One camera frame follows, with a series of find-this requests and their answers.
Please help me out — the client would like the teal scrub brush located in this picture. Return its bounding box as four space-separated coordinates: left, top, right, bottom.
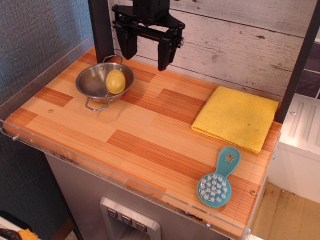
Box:
197 146 241 208

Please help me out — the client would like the silver dispenser button panel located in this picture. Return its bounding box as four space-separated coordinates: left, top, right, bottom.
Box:
99 196 162 240

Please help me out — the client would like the grey toy fridge cabinet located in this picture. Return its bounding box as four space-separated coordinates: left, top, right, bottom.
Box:
45 154 227 240

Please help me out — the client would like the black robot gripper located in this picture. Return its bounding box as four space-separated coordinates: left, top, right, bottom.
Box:
111 0 185 71

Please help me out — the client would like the white cabinet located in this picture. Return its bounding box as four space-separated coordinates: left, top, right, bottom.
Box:
267 94 320 203

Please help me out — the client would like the small steel pot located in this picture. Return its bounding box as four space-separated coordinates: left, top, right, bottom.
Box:
75 59 135 112

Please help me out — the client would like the yellow toy potato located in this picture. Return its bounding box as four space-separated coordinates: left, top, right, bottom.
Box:
106 69 126 94

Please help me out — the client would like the yellow folded cloth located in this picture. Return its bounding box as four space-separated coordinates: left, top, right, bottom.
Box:
191 86 279 154

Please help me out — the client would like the left dark frame post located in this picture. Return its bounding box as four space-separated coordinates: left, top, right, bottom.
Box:
88 0 115 63

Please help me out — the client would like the right dark frame post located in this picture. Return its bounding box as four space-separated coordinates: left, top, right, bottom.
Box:
274 0 320 124

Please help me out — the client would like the clear acrylic table guard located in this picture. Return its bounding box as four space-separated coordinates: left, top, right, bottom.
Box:
0 38 282 240

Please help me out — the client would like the dark frame post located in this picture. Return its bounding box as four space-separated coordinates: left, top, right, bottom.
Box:
274 0 320 124
88 0 115 63

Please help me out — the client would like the yellow black object corner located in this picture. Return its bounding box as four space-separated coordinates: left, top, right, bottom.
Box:
0 210 40 240

